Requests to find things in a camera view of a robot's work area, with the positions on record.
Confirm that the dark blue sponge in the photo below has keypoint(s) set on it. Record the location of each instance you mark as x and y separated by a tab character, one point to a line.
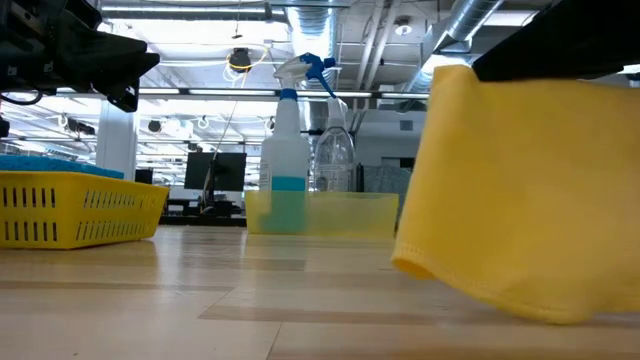
55	165

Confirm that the black computer monitor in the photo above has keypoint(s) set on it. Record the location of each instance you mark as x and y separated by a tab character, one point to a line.
215	172

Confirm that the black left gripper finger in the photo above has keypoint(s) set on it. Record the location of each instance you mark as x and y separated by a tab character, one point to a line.
82	12
110	65

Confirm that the clear pump bottle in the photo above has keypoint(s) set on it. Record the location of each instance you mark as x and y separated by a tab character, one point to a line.
334	155

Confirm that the yellow slotted plastic basket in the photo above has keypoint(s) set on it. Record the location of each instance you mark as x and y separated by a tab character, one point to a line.
65	210

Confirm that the white building column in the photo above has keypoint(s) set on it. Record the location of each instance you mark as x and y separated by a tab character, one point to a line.
116	145

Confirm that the small black monitor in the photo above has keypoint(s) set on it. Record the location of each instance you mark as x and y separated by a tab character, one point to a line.
144	176

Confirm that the spray bottle with blue trigger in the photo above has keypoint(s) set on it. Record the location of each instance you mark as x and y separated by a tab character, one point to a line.
285	150

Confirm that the yellow translucent plastic bin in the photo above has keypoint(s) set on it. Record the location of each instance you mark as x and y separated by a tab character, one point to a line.
350	215

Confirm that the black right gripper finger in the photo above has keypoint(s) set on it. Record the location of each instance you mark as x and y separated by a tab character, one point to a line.
565	40

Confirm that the yellow cloth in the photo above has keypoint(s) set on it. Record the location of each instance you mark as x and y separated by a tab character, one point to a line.
525	200

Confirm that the black ceiling device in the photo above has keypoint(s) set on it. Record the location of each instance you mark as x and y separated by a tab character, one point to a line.
241	59

